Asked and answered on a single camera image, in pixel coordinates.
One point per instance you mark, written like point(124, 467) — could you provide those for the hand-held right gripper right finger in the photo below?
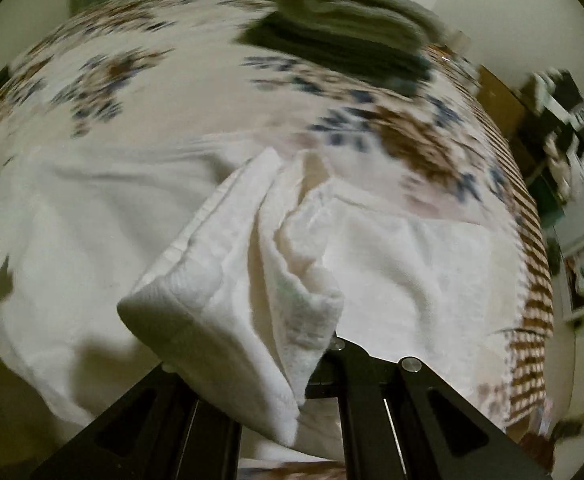
point(356, 377)

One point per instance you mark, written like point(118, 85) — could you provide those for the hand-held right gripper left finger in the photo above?
point(174, 402)

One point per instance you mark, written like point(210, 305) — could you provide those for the white towel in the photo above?
point(401, 270)

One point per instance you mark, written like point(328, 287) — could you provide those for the floral bedsheet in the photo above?
point(182, 95)

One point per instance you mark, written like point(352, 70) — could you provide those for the brown cardboard box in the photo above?
point(499, 97)

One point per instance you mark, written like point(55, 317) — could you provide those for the folded dark garment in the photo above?
point(332, 52)

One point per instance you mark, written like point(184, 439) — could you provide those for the cluttered shelf unit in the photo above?
point(566, 125)

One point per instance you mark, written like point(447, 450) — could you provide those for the folded light green garment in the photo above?
point(342, 7)

